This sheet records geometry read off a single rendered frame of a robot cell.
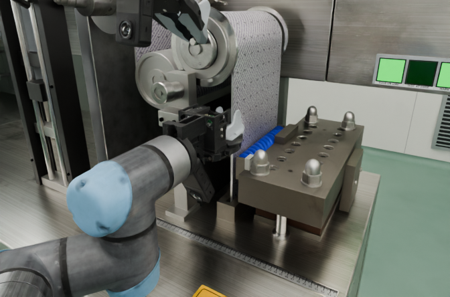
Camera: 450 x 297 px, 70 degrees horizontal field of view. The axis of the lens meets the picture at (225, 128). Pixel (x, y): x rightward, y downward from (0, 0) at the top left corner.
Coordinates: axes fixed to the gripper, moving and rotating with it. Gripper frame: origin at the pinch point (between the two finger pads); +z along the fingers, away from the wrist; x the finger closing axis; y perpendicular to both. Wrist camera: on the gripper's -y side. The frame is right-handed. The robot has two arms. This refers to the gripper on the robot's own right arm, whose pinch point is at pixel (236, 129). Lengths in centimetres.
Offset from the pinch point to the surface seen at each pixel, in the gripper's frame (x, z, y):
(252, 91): -0.3, 6.3, 6.4
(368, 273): -27, 99, -109
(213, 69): 3.1, -3.4, 12.4
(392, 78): -24.5, 29.3, 7.7
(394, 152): -26, 263, -104
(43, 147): 43.8, -14.9, -8.1
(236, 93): -0.3, -0.7, 7.6
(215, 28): 2.6, -3.4, 19.6
